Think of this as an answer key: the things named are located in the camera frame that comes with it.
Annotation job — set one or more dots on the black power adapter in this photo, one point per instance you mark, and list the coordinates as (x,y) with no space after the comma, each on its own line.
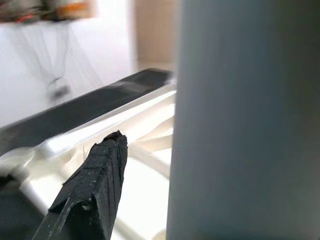
(60,91)

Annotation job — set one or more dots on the white plastic table leg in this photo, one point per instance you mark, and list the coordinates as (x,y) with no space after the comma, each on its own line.
(237,112)

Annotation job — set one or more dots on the white plastic children table top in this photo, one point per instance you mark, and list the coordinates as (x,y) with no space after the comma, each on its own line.
(100,125)

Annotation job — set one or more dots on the black tablecloth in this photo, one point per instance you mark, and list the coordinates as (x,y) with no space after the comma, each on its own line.
(75,107)

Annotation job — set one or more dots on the brown wooden wall cabinet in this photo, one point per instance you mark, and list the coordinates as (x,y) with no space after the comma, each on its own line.
(75,10)

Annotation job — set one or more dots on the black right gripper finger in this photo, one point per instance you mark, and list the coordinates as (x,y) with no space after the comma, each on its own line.
(95,187)

